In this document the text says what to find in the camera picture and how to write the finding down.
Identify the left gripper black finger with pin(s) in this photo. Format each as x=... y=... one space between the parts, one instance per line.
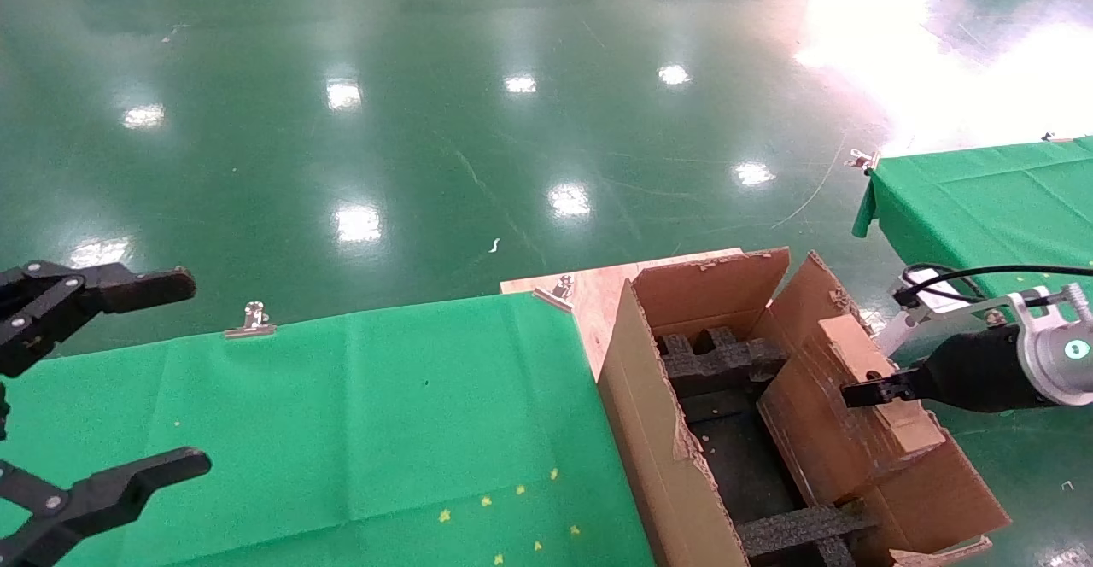
x=102 y=289
x=102 y=490

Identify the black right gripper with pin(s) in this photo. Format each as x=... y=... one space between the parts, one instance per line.
x=982 y=371

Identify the small cardboard box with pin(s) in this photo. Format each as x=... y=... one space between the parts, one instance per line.
x=854 y=413

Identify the large open cardboard carton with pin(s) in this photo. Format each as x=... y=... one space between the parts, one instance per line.
x=649 y=464

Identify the white metal table leg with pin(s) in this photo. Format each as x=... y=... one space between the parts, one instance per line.
x=895 y=336

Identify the silver binder clip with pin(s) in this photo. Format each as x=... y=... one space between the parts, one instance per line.
x=862 y=159
x=252 y=321
x=1052 y=137
x=557 y=289

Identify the large green table cloth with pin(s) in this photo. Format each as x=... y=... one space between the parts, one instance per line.
x=299 y=430

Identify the plywood board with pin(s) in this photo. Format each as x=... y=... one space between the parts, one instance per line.
x=589 y=294

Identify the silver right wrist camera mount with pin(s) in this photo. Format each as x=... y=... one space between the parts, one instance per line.
x=918 y=285

